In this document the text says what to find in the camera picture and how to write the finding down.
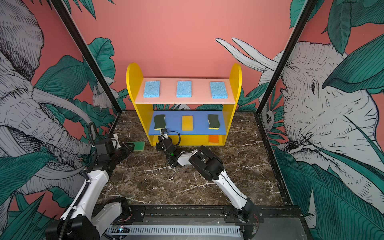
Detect bright green sponge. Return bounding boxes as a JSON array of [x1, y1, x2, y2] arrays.
[[133, 142, 145, 152]]

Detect dark green sponge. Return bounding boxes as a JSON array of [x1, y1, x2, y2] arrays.
[[208, 114, 221, 130], [154, 115, 166, 131]]

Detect orange yellow sponge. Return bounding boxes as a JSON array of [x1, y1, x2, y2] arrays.
[[209, 135, 219, 144]]

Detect blue sponge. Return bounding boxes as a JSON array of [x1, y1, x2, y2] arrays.
[[143, 81, 161, 98], [210, 82, 228, 99], [177, 81, 192, 98]]

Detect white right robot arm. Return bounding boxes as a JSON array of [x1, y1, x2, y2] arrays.
[[156, 134, 258, 223]]

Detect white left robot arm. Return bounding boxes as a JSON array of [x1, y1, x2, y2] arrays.
[[45, 138, 135, 240]]

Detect yellow pink blue shelf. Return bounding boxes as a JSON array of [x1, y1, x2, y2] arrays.
[[126, 63, 243, 146]]

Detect white vent strip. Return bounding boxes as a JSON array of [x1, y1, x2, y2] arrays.
[[105, 225, 242, 238]]

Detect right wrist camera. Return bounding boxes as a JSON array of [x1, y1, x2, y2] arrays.
[[160, 129, 169, 139]]

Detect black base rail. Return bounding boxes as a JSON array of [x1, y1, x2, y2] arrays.
[[101, 205, 313, 240]]

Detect black left frame post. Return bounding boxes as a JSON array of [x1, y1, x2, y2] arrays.
[[49, 0, 122, 113]]

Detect black frame post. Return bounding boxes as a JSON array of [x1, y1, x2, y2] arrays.
[[49, 0, 122, 113], [255, 0, 319, 115]]

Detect black right frame post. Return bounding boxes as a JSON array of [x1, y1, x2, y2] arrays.
[[255, 0, 319, 115]]

